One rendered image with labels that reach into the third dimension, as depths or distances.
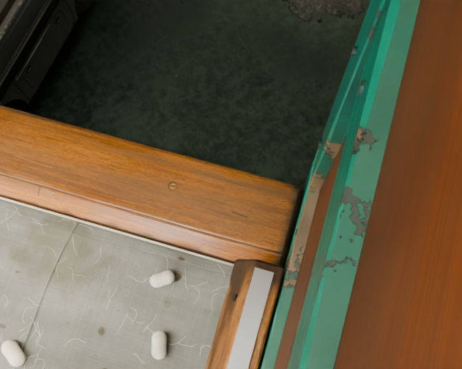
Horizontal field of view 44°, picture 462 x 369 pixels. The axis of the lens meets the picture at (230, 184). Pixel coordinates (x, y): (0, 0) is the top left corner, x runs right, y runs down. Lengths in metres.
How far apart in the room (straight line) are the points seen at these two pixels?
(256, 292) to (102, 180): 0.27
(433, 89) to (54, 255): 0.67
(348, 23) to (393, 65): 1.50
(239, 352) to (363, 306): 0.44
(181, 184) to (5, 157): 0.24
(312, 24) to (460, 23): 1.57
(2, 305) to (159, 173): 0.26
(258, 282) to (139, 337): 0.20
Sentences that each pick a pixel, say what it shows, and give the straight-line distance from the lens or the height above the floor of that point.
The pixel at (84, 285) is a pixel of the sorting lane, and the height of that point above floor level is 0.74.
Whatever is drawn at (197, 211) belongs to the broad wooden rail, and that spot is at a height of 0.76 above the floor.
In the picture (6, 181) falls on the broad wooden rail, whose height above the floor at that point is 0.76.
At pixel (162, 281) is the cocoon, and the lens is 0.74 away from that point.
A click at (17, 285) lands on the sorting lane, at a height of 0.74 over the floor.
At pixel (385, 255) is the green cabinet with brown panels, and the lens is 0.18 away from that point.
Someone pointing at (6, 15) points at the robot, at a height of 0.34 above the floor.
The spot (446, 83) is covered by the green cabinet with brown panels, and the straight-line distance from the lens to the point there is 0.17.
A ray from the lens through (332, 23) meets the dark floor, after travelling 1.74.
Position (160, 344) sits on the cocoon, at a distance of 0.74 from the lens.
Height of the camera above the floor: 1.49
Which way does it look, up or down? 75 degrees down
